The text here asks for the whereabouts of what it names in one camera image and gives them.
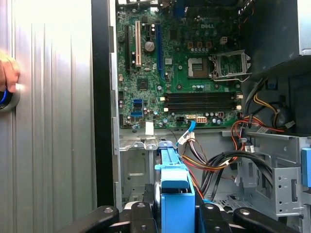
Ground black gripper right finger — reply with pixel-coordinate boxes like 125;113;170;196
194;191;301;233

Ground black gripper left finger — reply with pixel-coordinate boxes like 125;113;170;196
55;183;157;233

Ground orange red power wire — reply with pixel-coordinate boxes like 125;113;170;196
181;145;239;202

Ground hard disk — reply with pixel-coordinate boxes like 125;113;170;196
153;137;197;233

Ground round black blue-ringed tool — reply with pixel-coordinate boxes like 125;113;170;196
0;83;22;113

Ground grey metal disk bay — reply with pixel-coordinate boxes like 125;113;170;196
118;130;161;209

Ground person's hand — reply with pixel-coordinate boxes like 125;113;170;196
0;50;21;94

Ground grey optical drive cage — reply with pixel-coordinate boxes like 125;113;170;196
242;131;311;233

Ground blue drive bay latch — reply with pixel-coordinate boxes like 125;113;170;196
301;147;311;188

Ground black RAM slot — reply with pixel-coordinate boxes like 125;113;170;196
160;106;243;112
160;92;243;98
160;101;243;107
160;97;243;102

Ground black open PC case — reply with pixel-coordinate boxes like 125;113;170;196
91;0;311;233

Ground black chipset chip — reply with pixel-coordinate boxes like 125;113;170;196
137;77;151;91

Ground green motherboard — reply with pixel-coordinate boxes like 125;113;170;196
116;0;243;129

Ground CPU socket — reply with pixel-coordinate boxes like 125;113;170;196
187;57;209;79

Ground metal socket cover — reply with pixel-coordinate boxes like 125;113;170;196
208;50;252;76

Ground long black expansion slot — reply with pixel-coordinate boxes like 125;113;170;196
124;24;131;72

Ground blue expansion slot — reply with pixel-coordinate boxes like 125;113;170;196
155;23;165;81

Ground cream expansion slot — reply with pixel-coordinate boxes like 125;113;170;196
135;20;142;68

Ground grey power supply unit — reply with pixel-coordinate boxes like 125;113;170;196
239;0;311;76

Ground black wire bundle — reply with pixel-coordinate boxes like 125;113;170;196
201;150;274;202

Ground red orange wire bundle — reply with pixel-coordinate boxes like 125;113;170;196
230;116;285;152

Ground yellow black power wires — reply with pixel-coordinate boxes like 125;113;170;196
244;80;296;129

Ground thin wire locking lever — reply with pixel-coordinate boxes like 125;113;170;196
210;71;252;82

